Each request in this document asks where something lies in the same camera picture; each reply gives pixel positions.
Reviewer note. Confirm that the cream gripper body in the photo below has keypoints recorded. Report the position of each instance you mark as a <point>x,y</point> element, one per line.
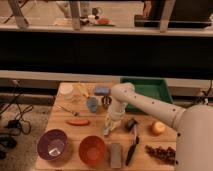
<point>111,125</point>

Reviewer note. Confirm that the grey blue towel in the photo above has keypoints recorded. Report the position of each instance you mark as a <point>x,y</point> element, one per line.
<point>106,131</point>

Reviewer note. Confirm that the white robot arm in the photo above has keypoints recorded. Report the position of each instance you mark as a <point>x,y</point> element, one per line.
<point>194,125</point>

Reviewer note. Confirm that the red bowl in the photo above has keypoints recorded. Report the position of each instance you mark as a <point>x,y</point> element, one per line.
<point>92,150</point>

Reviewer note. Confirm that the purple bowl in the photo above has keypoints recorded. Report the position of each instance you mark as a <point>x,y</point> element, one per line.
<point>52,144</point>

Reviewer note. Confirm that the grey sponge block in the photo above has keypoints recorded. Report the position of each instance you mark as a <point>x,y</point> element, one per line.
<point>115,156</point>

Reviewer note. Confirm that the blue cup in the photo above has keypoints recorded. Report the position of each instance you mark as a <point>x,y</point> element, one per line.
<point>92,104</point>

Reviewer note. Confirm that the orange carrot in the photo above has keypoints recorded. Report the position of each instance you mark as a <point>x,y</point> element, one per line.
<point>78,122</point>

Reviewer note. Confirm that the yellow banana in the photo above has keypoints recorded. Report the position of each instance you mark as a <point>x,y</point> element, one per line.
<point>83,89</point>

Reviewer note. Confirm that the yellow apple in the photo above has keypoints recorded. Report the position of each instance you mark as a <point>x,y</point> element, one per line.
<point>158,128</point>

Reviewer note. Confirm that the clear plastic cup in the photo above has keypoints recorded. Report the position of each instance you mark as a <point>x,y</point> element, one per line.
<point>66,90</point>

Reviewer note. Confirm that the green plastic tray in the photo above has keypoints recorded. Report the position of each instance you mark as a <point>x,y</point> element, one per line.
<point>151,87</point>

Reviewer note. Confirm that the dark red grapes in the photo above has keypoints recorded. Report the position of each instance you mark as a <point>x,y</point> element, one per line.
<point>165,155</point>

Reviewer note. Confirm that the black handled brush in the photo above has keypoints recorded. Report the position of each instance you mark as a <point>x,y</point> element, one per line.
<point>131,126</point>

